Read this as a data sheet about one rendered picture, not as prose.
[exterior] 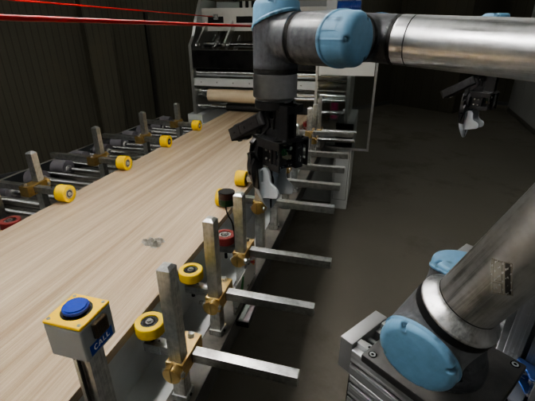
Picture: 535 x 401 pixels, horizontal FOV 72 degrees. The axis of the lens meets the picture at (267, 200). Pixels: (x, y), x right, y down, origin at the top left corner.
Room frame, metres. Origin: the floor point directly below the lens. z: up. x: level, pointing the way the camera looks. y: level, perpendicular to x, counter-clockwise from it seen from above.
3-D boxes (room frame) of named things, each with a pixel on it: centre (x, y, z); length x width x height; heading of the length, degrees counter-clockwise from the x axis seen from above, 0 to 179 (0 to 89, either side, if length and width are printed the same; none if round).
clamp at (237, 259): (1.22, 0.10, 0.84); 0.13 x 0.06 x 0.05; 164
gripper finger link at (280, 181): (0.66, -0.03, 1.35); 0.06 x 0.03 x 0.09; 40
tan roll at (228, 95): (3.61, -0.01, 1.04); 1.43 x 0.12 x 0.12; 74
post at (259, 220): (1.44, 0.03, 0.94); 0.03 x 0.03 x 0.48; 74
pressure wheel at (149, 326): (0.78, 0.32, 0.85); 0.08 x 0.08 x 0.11
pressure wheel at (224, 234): (1.26, 0.17, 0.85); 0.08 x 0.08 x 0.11
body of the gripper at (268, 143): (0.65, -0.02, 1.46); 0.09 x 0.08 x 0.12; 40
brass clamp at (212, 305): (0.98, 0.16, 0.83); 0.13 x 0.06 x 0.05; 164
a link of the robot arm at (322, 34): (0.60, -0.10, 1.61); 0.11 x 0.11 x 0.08; 47
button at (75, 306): (0.46, 0.30, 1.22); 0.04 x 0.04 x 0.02
